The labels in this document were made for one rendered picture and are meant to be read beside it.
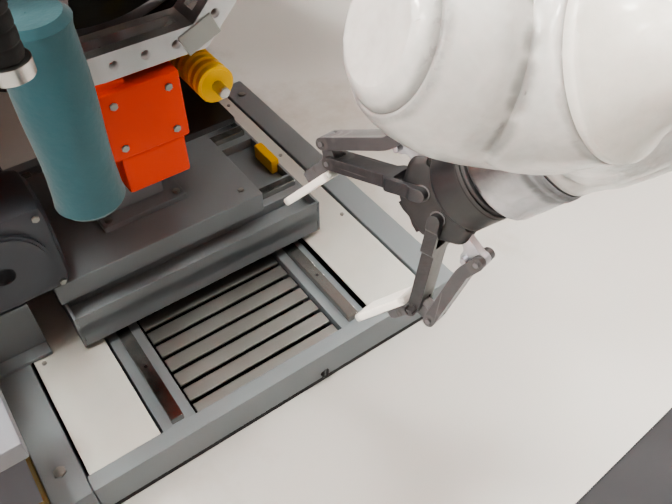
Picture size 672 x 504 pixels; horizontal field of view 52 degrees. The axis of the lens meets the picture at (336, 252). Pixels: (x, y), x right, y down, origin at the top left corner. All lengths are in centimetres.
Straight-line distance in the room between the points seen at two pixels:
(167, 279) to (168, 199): 15
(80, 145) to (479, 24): 62
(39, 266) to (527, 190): 81
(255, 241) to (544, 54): 105
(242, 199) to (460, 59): 102
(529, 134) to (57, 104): 59
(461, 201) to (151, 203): 84
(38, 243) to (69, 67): 38
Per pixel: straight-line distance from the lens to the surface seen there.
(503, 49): 30
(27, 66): 67
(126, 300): 125
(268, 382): 120
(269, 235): 132
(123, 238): 126
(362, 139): 60
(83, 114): 83
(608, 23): 31
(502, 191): 51
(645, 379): 141
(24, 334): 130
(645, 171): 47
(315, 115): 186
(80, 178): 87
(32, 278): 114
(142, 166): 105
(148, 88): 99
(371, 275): 134
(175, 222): 126
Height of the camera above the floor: 109
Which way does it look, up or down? 47 degrees down
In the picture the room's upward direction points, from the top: straight up
